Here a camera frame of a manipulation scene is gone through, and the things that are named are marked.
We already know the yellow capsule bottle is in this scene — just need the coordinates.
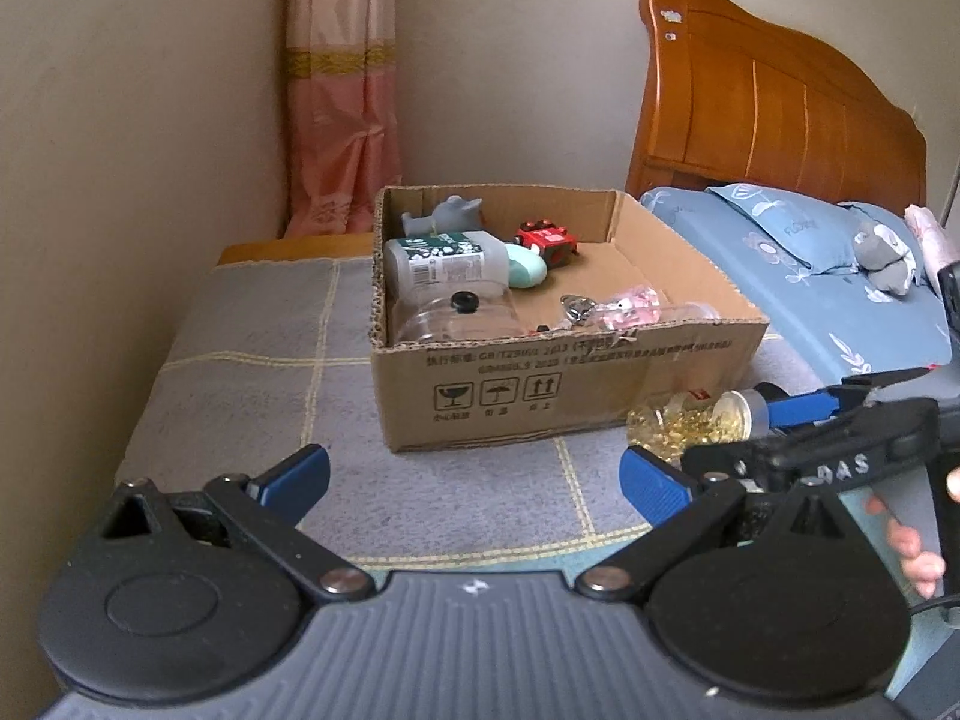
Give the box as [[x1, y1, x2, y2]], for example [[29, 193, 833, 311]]
[[626, 390, 770, 465]]

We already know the pink figure toy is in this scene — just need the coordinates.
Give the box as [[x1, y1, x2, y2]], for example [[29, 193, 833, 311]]
[[596, 286, 662, 332]]

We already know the teal egg-shaped toy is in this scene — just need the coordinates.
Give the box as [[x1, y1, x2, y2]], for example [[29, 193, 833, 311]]
[[505, 242, 548, 289]]

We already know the clear plastic jar black knob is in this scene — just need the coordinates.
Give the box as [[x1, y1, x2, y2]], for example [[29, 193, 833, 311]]
[[391, 281, 523, 344]]

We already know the red toy car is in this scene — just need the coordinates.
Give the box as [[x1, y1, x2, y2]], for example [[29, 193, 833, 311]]
[[514, 220, 578, 270]]

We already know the medical cotton swab jar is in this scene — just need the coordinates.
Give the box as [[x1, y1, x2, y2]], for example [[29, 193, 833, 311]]
[[384, 231, 509, 298]]

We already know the grey elephant figurine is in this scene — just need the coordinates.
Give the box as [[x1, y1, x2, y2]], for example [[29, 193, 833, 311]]
[[400, 195, 483, 238]]

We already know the person's right hand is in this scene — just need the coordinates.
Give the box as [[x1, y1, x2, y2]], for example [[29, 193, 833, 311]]
[[866, 470, 950, 600]]

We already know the grey plush toy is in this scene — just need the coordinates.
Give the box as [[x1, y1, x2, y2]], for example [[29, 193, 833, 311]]
[[853, 223, 918, 298]]

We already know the blue floral pillow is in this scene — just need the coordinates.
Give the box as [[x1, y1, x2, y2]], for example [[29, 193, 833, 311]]
[[704, 182, 879, 277]]

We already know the pink cloth on bed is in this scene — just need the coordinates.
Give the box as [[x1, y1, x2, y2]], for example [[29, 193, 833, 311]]
[[905, 205, 958, 293]]

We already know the brown cardboard box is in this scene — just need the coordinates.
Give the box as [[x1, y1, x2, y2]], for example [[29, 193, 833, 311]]
[[371, 184, 768, 452]]

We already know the orange wooden headboard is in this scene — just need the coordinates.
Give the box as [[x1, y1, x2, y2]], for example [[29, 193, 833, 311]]
[[626, 0, 928, 213]]

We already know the pink gold-banded curtain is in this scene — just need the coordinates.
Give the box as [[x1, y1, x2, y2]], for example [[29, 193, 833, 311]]
[[285, 0, 402, 238]]

